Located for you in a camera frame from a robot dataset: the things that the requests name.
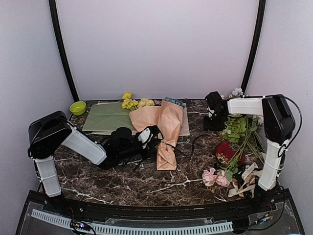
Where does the green plastic bowl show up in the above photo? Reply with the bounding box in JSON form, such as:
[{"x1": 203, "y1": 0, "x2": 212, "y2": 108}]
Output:
[{"x1": 69, "y1": 101, "x2": 87, "y2": 116}]

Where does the beige wrapping paper sheet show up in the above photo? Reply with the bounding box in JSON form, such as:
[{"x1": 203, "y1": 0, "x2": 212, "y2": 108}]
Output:
[{"x1": 130, "y1": 100, "x2": 183, "y2": 171}]

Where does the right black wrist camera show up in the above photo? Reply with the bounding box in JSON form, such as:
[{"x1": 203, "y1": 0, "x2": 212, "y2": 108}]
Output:
[{"x1": 205, "y1": 91, "x2": 223, "y2": 109}]

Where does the green wrapping paper sheet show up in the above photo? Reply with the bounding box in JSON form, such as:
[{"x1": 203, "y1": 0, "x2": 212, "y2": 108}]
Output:
[{"x1": 83, "y1": 102, "x2": 135, "y2": 132}]

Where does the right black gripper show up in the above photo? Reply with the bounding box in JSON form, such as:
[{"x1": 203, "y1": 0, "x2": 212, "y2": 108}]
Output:
[{"x1": 203, "y1": 112, "x2": 227, "y2": 131}]

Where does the bright yellow flower stem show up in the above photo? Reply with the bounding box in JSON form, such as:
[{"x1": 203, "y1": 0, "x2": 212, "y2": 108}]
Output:
[{"x1": 122, "y1": 92, "x2": 139, "y2": 111}]

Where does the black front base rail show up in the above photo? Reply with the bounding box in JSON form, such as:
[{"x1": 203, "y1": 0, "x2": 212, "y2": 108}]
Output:
[{"x1": 22, "y1": 189, "x2": 297, "y2": 222}]

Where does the pink wrapping paper stack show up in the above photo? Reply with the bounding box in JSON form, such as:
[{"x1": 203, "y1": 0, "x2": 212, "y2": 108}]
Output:
[{"x1": 179, "y1": 107, "x2": 190, "y2": 136}]

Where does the pink fake flower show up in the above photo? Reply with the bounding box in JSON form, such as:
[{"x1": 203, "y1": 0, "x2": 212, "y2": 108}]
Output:
[{"x1": 202, "y1": 153, "x2": 245, "y2": 187}]

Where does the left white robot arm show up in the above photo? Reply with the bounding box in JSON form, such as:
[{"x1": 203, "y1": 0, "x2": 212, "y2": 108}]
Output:
[{"x1": 27, "y1": 111, "x2": 162, "y2": 213}]

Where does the red floral tin lid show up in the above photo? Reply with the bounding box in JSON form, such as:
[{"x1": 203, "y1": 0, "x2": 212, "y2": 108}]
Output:
[{"x1": 215, "y1": 141, "x2": 239, "y2": 166}]

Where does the white slotted cable duct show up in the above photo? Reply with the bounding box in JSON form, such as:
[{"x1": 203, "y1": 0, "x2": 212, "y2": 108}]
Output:
[{"x1": 31, "y1": 209, "x2": 233, "y2": 235}]

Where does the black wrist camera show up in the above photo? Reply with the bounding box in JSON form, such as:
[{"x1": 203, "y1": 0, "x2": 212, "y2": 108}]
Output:
[
  {"x1": 205, "y1": 91, "x2": 223, "y2": 109},
  {"x1": 110, "y1": 127, "x2": 132, "y2": 148}
]

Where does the dark brown ribbon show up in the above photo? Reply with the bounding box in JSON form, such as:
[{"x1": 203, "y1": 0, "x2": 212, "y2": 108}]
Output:
[{"x1": 122, "y1": 133, "x2": 213, "y2": 172}]

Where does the bunch of fake flowers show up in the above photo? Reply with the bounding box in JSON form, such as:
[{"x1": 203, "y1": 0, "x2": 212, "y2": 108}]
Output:
[{"x1": 217, "y1": 87, "x2": 267, "y2": 162}]

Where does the blue fake flower stem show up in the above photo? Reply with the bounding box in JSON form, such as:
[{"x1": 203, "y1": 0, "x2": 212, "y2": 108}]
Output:
[{"x1": 163, "y1": 96, "x2": 186, "y2": 108}]

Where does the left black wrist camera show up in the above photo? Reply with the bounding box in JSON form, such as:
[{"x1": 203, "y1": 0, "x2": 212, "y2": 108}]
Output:
[{"x1": 110, "y1": 127, "x2": 132, "y2": 148}]

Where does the black frame post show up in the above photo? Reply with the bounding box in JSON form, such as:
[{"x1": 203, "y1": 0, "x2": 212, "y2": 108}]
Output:
[
  {"x1": 48, "y1": 0, "x2": 80, "y2": 102},
  {"x1": 241, "y1": 0, "x2": 266, "y2": 93}
]

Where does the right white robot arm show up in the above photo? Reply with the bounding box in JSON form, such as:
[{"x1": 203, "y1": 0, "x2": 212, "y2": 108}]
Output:
[{"x1": 203, "y1": 92, "x2": 295, "y2": 191}]

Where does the right black frame post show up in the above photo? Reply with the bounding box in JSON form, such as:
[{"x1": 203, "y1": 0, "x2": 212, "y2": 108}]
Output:
[{"x1": 241, "y1": 0, "x2": 266, "y2": 93}]

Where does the pale yellow flower stem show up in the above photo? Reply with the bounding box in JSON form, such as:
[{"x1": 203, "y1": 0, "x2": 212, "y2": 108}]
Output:
[{"x1": 137, "y1": 98, "x2": 155, "y2": 108}]

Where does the left black frame post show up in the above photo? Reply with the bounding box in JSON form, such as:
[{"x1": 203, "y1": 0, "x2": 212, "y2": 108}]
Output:
[{"x1": 48, "y1": 0, "x2": 80, "y2": 102}]

